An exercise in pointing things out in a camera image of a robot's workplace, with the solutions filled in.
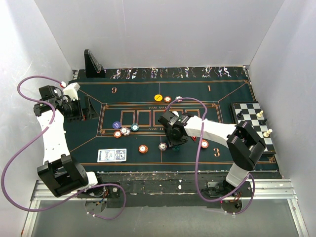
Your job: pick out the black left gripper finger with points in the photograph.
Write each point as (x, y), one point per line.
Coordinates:
(92, 114)
(84, 113)

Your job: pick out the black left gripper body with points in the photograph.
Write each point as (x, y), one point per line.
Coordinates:
(73, 109)

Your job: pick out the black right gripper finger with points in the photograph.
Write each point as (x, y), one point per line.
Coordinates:
(172, 143)
(183, 140)

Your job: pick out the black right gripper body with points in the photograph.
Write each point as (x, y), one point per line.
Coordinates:
(171, 136)

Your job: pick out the green poker chip stack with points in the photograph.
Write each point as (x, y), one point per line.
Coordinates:
(176, 148)

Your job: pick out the orange chips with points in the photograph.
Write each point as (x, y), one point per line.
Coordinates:
(204, 144)
(167, 99)
(117, 134)

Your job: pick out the purple small blind button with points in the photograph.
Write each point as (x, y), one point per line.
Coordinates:
(116, 125)

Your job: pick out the orange poker chip stack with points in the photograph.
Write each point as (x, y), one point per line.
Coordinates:
(143, 149)

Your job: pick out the yellow big blind button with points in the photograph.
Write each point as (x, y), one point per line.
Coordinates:
(158, 97)

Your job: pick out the green chips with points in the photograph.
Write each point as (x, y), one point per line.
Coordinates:
(135, 127)

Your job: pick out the blue playing card deck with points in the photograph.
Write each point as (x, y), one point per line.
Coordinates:
(112, 155)

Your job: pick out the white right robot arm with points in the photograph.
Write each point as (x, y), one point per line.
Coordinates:
(245, 145)

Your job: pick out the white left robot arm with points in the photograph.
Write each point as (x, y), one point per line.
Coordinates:
(60, 171)

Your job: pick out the dark green poker mat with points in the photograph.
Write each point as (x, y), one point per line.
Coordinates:
(127, 96)

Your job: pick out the black card shoe holder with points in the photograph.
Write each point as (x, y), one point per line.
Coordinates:
(93, 69)

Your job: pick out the black chess piece left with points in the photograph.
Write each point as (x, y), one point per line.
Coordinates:
(239, 115)

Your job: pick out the black chess piece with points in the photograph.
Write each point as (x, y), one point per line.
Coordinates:
(263, 122)
(239, 115)

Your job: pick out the black white chessboard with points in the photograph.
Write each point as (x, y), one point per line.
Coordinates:
(250, 110)

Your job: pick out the white chess piece upper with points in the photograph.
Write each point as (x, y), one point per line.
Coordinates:
(259, 114)

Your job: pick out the white chess piece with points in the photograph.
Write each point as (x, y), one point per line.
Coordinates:
(267, 133)
(259, 114)

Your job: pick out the black chess piece right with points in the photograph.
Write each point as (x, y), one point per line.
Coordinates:
(263, 122)

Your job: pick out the white chess piece lower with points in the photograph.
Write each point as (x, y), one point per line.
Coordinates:
(267, 133)

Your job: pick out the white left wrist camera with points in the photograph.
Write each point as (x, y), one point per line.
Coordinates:
(72, 90)

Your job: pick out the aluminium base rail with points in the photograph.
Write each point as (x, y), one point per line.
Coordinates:
(272, 212)

